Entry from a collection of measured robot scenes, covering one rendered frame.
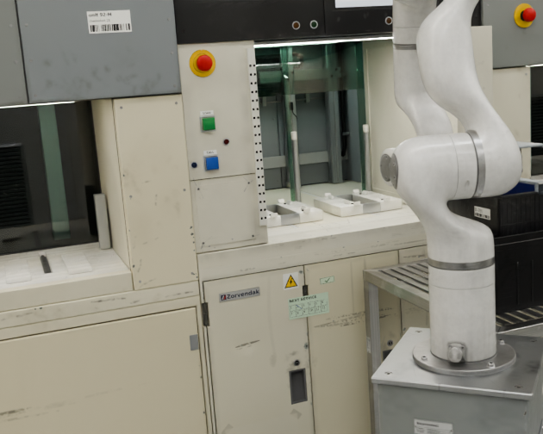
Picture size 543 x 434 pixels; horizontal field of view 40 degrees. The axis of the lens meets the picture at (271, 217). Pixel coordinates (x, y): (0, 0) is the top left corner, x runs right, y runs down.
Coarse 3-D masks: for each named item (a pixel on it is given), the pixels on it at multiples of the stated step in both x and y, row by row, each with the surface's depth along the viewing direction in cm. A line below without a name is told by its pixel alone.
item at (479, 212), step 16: (528, 144) 172; (528, 192) 166; (464, 208) 177; (480, 208) 171; (496, 208) 165; (512, 208) 166; (528, 208) 167; (496, 224) 166; (512, 224) 166; (528, 224) 168
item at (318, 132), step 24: (216, 0) 186; (240, 0) 188; (264, 0) 190; (312, 96) 295; (336, 96) 292; (264, 120) 290; (312, 120) 297; (336, 120) 294; (264, 144) 291; (312, 144) 298; (336, 144) 295; (264, 168) 291; (288, 168) 292; (312, 168) 300; (336, 168) 297; (264, 192) 198; (312, 312) 208
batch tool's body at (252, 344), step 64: (192, 0) 184; (320, 0) 195; (256, 64) 244; (320, 64) 251; (384, 64) 244; (192, 128) 189; (256, 128) 194; (384, 128) 249; (192, 192) 192; (256, 192) 198; (320, 192) 279; (384, 192) 254; (256, 256) 200; (320, 256) 206; (384, 256) 213; (256, 320) 203; (320, 320) 209; (384, 320) 217; (256, 384) 205; (320, 384) 212
